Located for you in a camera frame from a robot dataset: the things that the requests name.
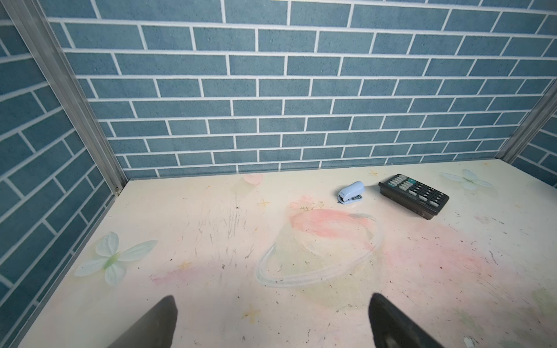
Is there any aluminium corner post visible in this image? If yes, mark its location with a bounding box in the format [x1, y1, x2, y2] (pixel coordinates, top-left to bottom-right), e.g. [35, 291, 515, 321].
[1, 0, 128, 197]
[495, 80, 556, 164]

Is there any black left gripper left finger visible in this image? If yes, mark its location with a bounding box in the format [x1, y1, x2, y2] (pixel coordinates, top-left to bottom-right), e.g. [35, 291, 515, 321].
[109, 295, 178, 348]

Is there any black desk calculator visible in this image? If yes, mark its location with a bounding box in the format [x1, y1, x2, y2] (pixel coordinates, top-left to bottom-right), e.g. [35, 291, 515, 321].
[379, 174, 450, 220]

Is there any light blue mini stapler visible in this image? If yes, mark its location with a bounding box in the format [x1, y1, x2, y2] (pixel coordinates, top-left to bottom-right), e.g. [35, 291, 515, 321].
[337, 181, 365, 204]

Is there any aluminium corner post right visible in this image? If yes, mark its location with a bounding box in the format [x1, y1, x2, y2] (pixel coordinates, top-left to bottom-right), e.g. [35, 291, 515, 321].
[495, 80, 556, 164]

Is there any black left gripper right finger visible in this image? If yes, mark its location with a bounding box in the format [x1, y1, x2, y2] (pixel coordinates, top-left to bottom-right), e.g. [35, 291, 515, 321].
[368, 293, 443, 348]

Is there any aluminium corner post left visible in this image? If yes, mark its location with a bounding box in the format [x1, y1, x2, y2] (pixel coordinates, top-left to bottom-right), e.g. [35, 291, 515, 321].
[1, 0, 128, 197]

